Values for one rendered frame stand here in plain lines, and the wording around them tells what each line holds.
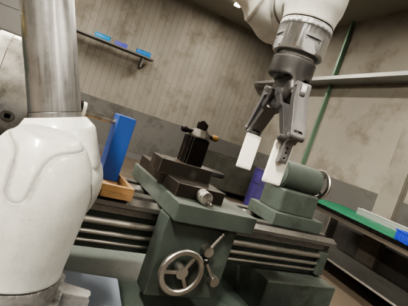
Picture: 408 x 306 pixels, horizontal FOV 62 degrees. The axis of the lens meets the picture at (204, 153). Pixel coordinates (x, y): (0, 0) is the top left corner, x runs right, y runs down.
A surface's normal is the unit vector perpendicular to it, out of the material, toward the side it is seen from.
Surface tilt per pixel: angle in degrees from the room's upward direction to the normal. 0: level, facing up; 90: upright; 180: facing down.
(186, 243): 90
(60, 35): 79
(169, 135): 90
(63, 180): 70
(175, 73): 90
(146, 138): 90
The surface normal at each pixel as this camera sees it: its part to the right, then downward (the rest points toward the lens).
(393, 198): -0.89, -0.28
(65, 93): 0.75, 0.07
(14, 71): 0.52, -0.16
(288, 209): 0.43, 0.20
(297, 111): 0.32, -0.30
